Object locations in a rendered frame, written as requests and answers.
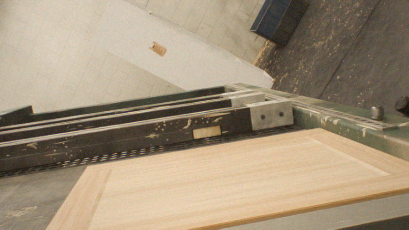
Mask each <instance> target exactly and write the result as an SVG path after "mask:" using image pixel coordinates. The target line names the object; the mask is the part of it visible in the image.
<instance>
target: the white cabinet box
mask: <svg viewBox="0 0 409 230"><path fill-rule="evenodd" d="M92 44H94V45H96V46H98V47H100V48H102V49H104V50H106V51H108V52H110V53H112V54H114V55H116V56H118V57H120V58H122V59H124V60H126V61H128V62H130V63H132V64H134V65H136V66H138V67H140V68H142V69H144V70H146V71H148V72H150V73H152V74H154V75H156V76H158V77H160V78H162V79H164V80H166V81H168V82H170V83H172V84H174V85H176V86H178V87H180V88H182V89H184V90H186V91H189V90H195V89H204V88H210V87H216V86H223V85H224V84H237V83H242V84H248V85H253V86H257V87H262V88H267V89H271V87H272V85H273V83H274V81H275V80H274V79H273V78H272V77H270V76H269V75H268V74H267V73H266V72H265V71H263V70H262V69H260V68H258V67H256V66H254V65H252V64H250V63H248V62H247V61H245V60H243V59H241V58H239V57H237V56H235V55H234V54H232V53H230V52H228V51H226V50H224V49H222V48H220V47H219V46H217V45H215V44H213V43H211V42H209V41H207V40H205V39H203V38H201V37H199V36H198V35H196V34H194V33H192V32H190V31H188V30H186V29H184V28H183V27H181V26H179V25H177V24H175V23H173V22H171V21H169V20H168V19H166V18H164V17H162V16H160V15H158V14H156V13H154V12H153V11H151V10H149V9H147V8H145V7H143V6H141V5H140V4H138V3H136V2H134V1H132V0H110V2H109V4H108V6H107V9H106V11H105V13H104V15H103V18H102V20H101V22H100V25H99V27H98V29H97V31H96V34H95V36H94V38H93V40H92Z"/></svg>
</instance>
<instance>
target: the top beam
mask: <svg viewBox="0 0 409 230"><path fill-rule="evenodd" d="M31 113H33V109H32V105H27V106H21V107H15V108H11V109H8V110H4V111H1V112H0V117H1V120H0V127H4V126H11V125H19V124H25V123H31V122H30V117H29V116H30V114H31Z"/></svg>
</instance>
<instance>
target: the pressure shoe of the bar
mask: <svg viewBox="0 0 409 230"><path fill-rule="evenodd" d="M192 133H193V138H194V139H199V138H205V137H210V136H218V135H221V129H220V125H215V126H209V127H203V128H197V129H192Z"/></svg>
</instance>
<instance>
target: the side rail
mask: <svg viewBox="0 0 409 230"><path fill-rule="evenodd" d="M217 94H224V86H216V87H210V88H204V89H195V90H189V91H183V92H176V93H170V94H161V95H155V96H148V97H142V98H136V99H127V100H121V101H115V102H109V103H102V104H96V105H87V106H81V107H74V108H68V109H62V110H53V111H47V112H41V113H34V114H32V115H30V117H31V122H38V121H44V120H52V119H59V118H65V117H71V116H77V115H85V114H92V113H98V112H104V111H110V110H119V109H125V108H131V107H138V106H144V105H152V104H159V103H165V102H171V101H177V100H184V99H192V98H198V97H204V96H210V95H217Z"/></svg>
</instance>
